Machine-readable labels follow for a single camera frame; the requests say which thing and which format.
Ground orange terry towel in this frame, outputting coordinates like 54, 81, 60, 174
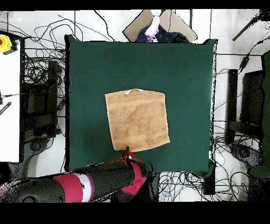
104, 88, 171, 153

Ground dark blue laundry pile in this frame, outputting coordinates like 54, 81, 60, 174
136, 25, 190, 43

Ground pink cloth item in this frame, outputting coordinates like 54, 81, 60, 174
144, 15, 160, 41

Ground black flat panel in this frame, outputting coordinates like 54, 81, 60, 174
240, 70, 264, 125

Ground dark green table cloth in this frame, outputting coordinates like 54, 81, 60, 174
64, 34, 218, 177

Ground black equipment box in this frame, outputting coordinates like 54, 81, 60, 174
23, 60, 60, 138

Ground black upright bar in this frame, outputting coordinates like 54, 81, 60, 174
226, 69, 238, 145

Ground brown cardboard box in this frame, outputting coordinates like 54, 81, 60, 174
122, 9, 198, 43

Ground white side table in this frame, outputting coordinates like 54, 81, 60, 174
0, 40, 22, 163

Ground yellow emergency stop button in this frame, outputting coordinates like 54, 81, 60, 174
0, 34, 13, 53

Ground black thin rod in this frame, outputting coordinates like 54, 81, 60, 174
232, 9, 270, 42

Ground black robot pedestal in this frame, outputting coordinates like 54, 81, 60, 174
145, 172, 161, 202

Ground blue and black cables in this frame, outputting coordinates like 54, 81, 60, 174
159, 171, 204, 201

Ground grey round pedestal foot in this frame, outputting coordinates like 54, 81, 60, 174
229, 143, 264, 169
23, 137, 51, 155

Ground black tangled cable bundle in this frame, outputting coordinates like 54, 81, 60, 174
213, 126, 254, 201

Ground black loose floor cables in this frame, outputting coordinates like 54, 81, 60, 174
21, 14, 66, 85

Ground black power adapter cable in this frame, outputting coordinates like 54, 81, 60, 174
238, 38, 270, 73

